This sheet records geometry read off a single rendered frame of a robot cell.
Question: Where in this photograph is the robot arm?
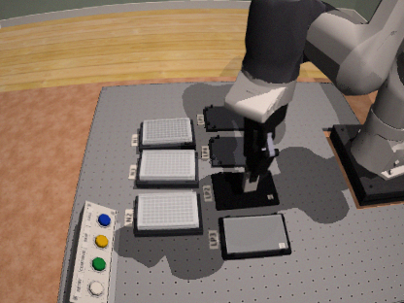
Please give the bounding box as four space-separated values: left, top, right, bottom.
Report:
224 0 404 181

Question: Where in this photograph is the white button panel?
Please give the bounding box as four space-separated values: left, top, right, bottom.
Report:
65 201 121 303

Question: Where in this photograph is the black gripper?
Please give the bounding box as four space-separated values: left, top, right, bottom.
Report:
242 103 288 192

